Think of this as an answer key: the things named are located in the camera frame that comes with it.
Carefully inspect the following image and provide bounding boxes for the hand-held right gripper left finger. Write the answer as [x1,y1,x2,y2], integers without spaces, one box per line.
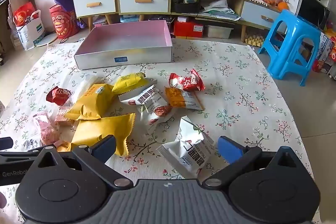
[31,135,134,189]

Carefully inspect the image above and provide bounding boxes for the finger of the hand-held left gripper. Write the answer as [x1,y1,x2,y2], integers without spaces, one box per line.
[0,151,40,162]
[0,136,14,151]

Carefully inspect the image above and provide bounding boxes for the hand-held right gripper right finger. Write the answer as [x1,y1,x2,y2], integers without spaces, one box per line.
[201,135,303,188]

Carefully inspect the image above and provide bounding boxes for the large yellow snack packet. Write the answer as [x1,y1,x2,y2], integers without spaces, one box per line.
[65,84,114,120]
[71,113,136,157]

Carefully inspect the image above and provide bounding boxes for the white monkey-print snack packet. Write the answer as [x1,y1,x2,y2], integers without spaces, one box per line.
[25,138,40,151]

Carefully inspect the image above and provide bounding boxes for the pink snack packet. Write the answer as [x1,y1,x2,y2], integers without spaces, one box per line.
[33,111,60,146]

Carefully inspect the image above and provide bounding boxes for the gold snack packet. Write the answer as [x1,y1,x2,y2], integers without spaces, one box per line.
[56,141,72,152]

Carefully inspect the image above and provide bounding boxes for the white pecan snack packet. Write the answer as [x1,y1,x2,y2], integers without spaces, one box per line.
[119,87,168,114]
[157,116,215,178]
[140,105,177,135]

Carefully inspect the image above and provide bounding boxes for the clear wafer snack packet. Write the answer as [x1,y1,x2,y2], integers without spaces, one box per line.
[55,106,76,126]

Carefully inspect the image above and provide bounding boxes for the red snack packet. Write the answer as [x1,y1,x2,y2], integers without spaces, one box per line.
[46,86,72,106]
[168,69,206,92]

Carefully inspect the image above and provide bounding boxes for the small yellow snack packet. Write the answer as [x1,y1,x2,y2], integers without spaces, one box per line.
[112,72,158,94]

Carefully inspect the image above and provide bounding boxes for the orange white snack packet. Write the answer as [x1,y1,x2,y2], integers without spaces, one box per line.
[165,86,204,111]

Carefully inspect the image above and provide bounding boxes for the pink cardboard box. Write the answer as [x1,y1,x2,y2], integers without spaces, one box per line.
[73,20,173,70]

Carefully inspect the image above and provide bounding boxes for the floral tablecloth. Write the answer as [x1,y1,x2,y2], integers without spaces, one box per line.
[0,39,322,224]

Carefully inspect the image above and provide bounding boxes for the round white board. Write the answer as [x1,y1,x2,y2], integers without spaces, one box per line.
[34,34,63,46]

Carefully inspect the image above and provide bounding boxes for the yellow foam tray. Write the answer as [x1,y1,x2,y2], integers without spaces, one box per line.
[245,34,264,46]

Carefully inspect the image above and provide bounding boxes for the white paper bag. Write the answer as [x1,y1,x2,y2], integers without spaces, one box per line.
[13,9,46,51]

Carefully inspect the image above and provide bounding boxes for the long clear storage bin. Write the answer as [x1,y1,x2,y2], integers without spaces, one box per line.
[205,25,234,39]

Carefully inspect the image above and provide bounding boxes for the red carton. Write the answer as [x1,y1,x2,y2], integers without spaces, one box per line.
[174,20,204,38]

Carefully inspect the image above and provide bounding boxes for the red gift bag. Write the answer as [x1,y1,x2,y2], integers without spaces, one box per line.
[13,2,37,26]

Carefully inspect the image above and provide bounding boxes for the red cylindrical gift box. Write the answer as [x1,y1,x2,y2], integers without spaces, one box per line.
[49,4,80,39]

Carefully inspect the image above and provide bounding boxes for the clear bin blue lid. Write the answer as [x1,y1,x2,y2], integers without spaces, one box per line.
[120,15,143,24]

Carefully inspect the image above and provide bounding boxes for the orange printed carton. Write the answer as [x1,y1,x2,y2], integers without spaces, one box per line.
[312,30,336,75]

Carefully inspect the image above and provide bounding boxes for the white drawer small knob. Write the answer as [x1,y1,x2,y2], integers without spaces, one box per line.
[240,0,282,29]

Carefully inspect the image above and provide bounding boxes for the low wooden tv stand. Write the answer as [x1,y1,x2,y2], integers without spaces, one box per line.
[171,0,289,42]

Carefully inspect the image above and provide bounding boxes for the blue plastic stool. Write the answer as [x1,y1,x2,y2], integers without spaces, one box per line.
[259,9,324,87]

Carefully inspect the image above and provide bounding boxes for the pile of white papers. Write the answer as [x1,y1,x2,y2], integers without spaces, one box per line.
[201,0,240,21]

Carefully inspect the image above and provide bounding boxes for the clear bin black contents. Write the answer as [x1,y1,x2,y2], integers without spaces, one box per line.
[151,15,175,30]

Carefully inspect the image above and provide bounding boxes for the wooden drawer cabinet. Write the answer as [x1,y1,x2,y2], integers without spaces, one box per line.
[116,0,172,28]

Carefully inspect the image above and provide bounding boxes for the black bag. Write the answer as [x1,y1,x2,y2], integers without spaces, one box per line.
[172,0,201,14]

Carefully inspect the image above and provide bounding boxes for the microwave oven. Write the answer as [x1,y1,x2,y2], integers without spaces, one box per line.
[283,0,331,31]

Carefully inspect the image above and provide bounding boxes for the white drawer wooden handle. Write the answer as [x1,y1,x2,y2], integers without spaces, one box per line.
[73,0,116,18]
[119,0,169,14]

